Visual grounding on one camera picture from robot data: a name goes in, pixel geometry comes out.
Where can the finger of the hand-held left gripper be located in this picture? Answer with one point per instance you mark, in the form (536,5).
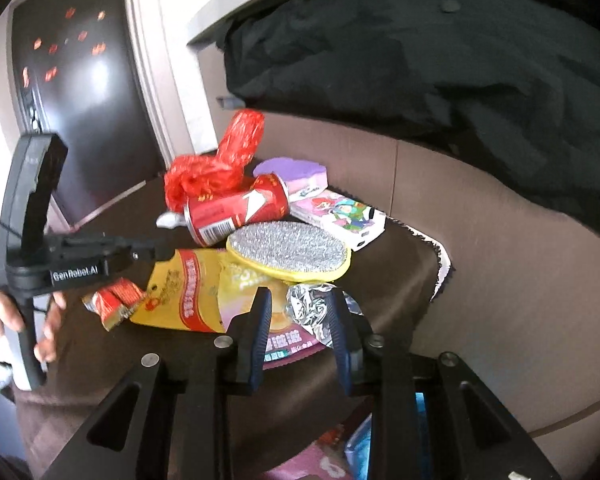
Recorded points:
(95,241)
(150,256)

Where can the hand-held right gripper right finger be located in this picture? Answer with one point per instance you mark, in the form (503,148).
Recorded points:
(342,347)

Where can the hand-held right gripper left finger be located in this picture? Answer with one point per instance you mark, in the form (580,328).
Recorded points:
(260,340)

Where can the purple and yellow snack packet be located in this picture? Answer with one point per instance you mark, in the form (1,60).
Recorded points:
(282,349)

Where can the silver foil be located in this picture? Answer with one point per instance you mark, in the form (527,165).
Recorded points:
(307,310)

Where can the yellow wooden object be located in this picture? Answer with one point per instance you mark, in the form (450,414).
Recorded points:
(190,295)

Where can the small red wrapper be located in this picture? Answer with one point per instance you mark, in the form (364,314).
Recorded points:
(115,300)

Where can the silver scouring pad yellow rim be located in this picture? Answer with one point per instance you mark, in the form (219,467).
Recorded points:
(285,247)

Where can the red drink can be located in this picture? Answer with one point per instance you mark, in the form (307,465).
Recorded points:
(235,207)

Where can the red plastic bag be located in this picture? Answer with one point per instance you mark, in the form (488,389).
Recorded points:
(205,175)

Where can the trash bin with blue liner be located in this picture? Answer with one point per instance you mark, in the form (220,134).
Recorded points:
(360,452)

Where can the cartoon printed box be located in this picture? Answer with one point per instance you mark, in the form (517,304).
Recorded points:
(340,215)

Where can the purple sponge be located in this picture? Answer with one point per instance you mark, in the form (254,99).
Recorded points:
(290,170)

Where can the person's left hand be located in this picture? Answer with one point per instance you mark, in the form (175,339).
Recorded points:
(0,312)

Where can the small white grey tube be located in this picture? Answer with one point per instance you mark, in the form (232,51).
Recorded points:
(170,220)

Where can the brown table cloth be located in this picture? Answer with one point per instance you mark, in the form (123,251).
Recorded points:
(390,285)

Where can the dark door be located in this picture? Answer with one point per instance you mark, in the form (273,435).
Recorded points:
(90,110)

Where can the pink floral mat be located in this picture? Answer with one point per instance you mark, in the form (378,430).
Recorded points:
(310,465)

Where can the beige wooden cabinet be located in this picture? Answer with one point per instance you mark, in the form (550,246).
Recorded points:
(480,285)

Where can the group of red door stickers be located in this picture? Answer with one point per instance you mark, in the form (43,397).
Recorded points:
(99,49)

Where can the black jacket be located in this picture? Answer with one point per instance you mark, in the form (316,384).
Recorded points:
(405,60)

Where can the beige door frame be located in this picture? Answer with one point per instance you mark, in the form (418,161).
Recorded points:
(150,60)

